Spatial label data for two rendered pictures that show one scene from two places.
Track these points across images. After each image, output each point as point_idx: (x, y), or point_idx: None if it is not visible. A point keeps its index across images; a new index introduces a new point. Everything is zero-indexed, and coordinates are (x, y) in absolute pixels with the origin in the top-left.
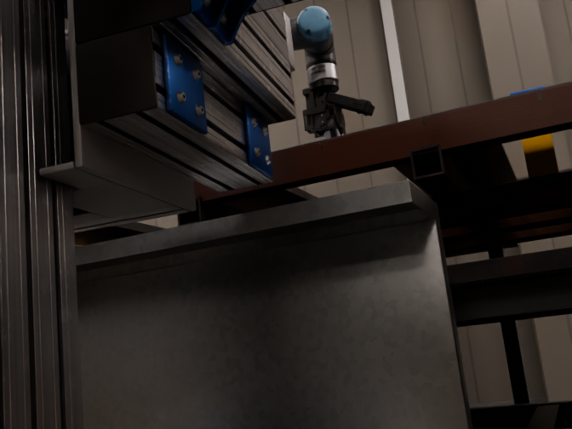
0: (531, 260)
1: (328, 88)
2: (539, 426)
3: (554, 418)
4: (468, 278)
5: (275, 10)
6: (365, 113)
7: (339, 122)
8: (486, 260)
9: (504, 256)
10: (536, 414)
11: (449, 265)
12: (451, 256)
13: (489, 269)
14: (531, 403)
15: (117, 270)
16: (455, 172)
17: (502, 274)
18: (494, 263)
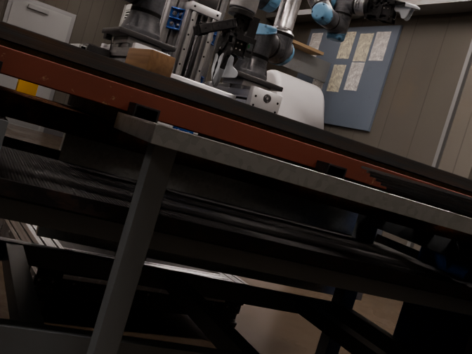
0: (19, 143)
1: (234, 15)
2: (20, 268)
3: (13, 280)
4: (48, 155)
5: (126, 49)
6: (198, 35)
7: (218, 46)
8: (41, 145)
9: (147, 162)
10: (34, 296)
11: (59, 150)
12: (271, 177)
13: (38, 149)
14: (54, 329)
15: None
16: (76, 96)
17: (32, 152)
18: (36, 147)
